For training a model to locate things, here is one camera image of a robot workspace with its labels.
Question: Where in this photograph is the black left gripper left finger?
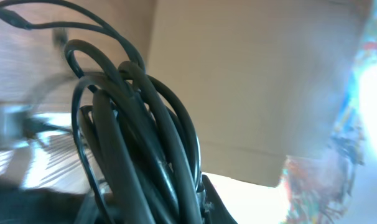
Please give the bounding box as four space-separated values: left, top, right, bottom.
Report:
0 185 97 224

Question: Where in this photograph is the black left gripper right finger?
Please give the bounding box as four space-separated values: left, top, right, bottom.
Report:
200 174 237 224

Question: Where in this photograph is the black USB cable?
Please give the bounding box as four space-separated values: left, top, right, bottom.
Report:
0 0 205 224

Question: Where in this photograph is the colourful painted wall panel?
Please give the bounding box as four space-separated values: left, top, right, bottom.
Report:
281 1 377 223

